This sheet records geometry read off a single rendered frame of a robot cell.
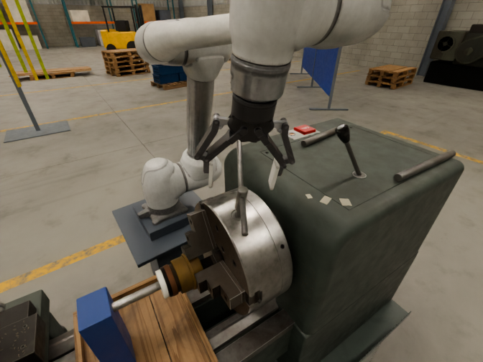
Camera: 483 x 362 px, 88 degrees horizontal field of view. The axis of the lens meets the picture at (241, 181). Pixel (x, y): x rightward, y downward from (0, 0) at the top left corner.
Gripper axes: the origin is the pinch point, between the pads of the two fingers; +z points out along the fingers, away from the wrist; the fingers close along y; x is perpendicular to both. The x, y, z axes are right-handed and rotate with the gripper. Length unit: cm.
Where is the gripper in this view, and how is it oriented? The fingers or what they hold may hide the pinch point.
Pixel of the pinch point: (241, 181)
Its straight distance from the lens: 54.9
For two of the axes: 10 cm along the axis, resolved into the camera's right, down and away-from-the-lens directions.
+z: -1.2, 7.2, 6.9
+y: -9.9, -0.4, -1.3
